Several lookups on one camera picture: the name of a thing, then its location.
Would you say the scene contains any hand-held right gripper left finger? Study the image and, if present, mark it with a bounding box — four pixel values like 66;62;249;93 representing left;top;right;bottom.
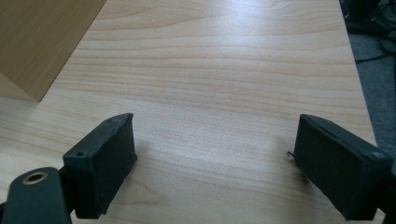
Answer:
62;112;138;220

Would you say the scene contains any black cable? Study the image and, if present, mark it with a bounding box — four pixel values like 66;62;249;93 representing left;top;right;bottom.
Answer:
354;53;392;65

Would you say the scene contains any brown wooden box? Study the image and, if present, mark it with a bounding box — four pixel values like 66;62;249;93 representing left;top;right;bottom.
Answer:
0;0;107;103

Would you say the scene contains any dark equipment base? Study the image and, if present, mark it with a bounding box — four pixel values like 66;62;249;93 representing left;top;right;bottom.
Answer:
339;0;396;54

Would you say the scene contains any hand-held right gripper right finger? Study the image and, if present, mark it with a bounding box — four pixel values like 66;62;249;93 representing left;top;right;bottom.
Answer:
292;113;394;222

